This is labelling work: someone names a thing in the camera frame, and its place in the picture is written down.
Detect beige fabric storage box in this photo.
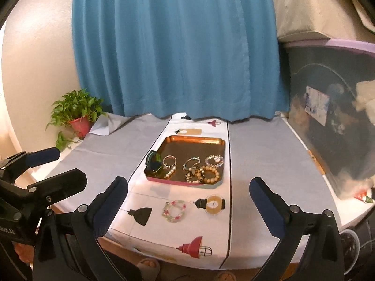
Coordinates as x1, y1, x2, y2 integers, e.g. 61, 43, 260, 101
269, 0, 375, 43

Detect person's foot in slipper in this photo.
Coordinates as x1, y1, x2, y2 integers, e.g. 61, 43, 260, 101
215, 270, 237, 281
137, 258, 161, 280

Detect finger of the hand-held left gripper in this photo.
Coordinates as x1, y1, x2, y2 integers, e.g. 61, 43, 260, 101
26, 168, 88, 212
0, 147, 61, 180

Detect orange metal tray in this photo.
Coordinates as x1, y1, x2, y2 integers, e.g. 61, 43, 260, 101
143, 135, 226, 187

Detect clear storage box purple lid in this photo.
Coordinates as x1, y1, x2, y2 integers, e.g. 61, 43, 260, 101
281, 39, 375, 200

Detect red green small ornament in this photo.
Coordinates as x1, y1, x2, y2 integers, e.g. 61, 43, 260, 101
355, 190, 375, 204

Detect amber bead bracelet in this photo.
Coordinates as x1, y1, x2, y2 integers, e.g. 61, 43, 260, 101
197, 165, 221, 185

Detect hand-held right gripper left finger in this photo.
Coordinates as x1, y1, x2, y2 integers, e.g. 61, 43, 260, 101
32, 176, 141, 281

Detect person's right foot in slipper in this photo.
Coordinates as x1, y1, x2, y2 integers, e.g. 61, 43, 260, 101
215, 270, 237, 281

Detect round dark container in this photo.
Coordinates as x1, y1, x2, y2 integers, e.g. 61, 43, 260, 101
339, 229, 361, 273

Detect green black wristwatch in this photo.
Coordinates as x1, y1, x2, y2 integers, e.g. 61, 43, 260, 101
145, 150, 163, 173

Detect clear crystal bangle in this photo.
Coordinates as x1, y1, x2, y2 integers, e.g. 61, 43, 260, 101
205, 154, 225, 167

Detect white label sticker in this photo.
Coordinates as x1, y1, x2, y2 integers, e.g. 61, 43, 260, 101
304, 86, 332, 126

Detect person's left hand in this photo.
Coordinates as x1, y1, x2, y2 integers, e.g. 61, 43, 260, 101
13, 242, 34, 266

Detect green plant in red pot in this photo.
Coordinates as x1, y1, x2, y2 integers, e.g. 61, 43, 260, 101
45, 89, 108, 153

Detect person's left foot in slipper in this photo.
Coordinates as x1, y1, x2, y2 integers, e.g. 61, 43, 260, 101
137, 258, 161, 280

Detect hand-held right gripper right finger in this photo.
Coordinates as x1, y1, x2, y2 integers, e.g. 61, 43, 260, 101
249, 177, 345, 281

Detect white pearl bracelet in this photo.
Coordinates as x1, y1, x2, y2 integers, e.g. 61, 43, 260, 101
162, 155, 178, 180

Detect turquoise bead bracelet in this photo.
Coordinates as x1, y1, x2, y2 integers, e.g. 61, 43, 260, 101
182, 156, 201, 172

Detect pink green bead bracelet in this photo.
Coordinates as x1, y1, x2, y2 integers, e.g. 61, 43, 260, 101
162, 200, 187, 223

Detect blue curtain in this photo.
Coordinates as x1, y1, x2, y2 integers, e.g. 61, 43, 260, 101
72, 0, 291, 121

